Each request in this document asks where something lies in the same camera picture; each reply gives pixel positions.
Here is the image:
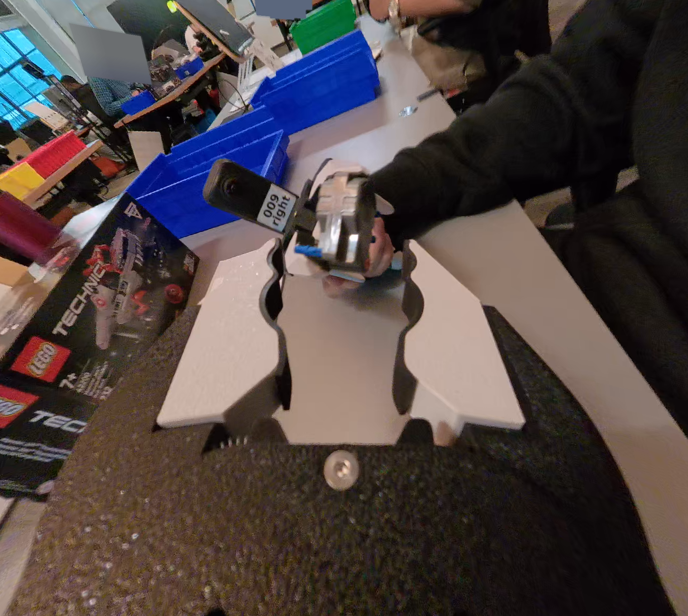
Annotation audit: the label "black toy set box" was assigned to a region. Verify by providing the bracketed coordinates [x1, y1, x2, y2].
[0, 194, 201, 499]

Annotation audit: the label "person in black sleeve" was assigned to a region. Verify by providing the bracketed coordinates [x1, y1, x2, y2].
[540, 164, 688, 412]

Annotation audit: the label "dark computer monitor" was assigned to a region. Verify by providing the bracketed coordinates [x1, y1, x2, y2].
[106, 0, 186, 52]

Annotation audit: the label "person's right hand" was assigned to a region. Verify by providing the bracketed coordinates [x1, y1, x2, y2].
[321, 218, 400, 299]

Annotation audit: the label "wooden background desk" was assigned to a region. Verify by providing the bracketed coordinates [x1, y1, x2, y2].
[114, 52, 226, 130]

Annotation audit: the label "blue plastic bin with tag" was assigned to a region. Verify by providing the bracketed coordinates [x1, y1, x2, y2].
[126, 129, 291, 240]

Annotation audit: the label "person's right forearm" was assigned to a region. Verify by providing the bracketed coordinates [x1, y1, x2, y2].
[370, 0, 688, 251]

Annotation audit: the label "red and yellow bins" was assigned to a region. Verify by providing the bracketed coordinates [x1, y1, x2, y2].
[0, 132, 87, 203]

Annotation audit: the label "grey desk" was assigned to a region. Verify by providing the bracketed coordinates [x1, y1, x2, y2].
[0, 19, 688, 574]

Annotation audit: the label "green plastic bin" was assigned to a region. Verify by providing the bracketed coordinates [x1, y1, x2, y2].
[290, 0, 360, 56]

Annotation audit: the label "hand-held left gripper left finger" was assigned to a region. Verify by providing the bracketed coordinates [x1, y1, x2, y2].
[156, 238, 293, 428]

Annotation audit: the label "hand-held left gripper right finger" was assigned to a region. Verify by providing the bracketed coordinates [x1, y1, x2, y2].
[392, 238, 526, 446]

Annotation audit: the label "grey toy motor block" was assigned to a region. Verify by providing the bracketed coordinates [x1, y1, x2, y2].
[316, 172, 378, 274]

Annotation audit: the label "maroon bottle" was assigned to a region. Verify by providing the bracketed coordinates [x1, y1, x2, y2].
[0, 190, 64, 266]

